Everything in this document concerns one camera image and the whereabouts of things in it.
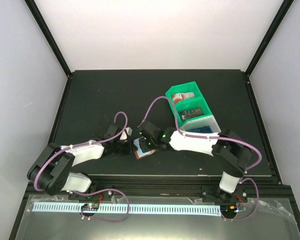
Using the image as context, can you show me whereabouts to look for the brown leather card holder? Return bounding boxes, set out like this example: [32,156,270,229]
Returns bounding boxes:
[134,147,157,160]

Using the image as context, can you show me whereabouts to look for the blue credit card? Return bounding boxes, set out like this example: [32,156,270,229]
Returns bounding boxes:
[189,126,213,134]

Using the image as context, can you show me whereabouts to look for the white bin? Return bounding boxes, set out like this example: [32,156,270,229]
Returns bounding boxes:
[179,115,221,133]

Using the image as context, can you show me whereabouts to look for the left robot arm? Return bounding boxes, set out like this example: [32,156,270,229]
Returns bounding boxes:
[27,124,137,200]

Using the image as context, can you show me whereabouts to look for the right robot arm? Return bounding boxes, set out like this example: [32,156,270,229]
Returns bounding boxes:
[138,120,252,203]

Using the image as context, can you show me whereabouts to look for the black cards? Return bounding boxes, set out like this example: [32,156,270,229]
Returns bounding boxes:
[179,107,204,122]

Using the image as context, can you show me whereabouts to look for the red white cards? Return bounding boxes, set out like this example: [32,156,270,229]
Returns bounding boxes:
[171,92,195,104]

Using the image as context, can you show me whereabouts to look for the green middle bin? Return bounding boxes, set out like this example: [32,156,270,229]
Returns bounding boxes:
[175,97,212,127]

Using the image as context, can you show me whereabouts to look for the green bin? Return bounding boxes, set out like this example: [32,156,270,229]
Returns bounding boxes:
[175,97,212,127]
[165,81,203,106]

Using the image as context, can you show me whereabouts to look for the green upper bin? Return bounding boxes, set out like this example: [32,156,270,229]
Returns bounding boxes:
[165,81,203,106]

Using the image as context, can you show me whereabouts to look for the left circuit board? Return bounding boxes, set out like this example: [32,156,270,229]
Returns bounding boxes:
[81,203,100,211]

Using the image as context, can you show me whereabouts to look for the circuit board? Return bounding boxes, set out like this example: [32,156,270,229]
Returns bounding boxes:
[81,203,100,211]
[224,205,246,214]

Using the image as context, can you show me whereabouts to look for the right circuit board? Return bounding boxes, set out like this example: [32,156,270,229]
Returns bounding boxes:
[224,205,246,214]

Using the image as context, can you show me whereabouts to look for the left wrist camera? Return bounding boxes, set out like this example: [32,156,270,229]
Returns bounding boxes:
[119,127,133,141]

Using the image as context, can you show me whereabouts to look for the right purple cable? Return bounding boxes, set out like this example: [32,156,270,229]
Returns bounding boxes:
[139,96,262,181]

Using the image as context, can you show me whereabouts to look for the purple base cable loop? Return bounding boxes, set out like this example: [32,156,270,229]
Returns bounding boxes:
[80,189,130,223]

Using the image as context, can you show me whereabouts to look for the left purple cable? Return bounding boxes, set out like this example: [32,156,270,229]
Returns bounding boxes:
[33,111,129,193]

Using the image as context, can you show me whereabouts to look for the white slotted cable duct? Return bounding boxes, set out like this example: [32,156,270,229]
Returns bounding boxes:
[32,202,222,217]

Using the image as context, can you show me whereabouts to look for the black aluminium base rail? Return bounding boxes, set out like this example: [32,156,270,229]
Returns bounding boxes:
[39,178,295,205]

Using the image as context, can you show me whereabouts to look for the left black frame post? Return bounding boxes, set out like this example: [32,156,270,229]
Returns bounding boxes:
[24,0,72,77]

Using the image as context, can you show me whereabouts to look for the black frame post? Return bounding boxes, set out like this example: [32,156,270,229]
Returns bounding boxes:
[245,0,294,77]
[24,0,72,77]

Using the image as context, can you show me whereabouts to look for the right black frame post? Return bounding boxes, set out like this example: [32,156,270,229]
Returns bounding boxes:
[245,0,294,77]

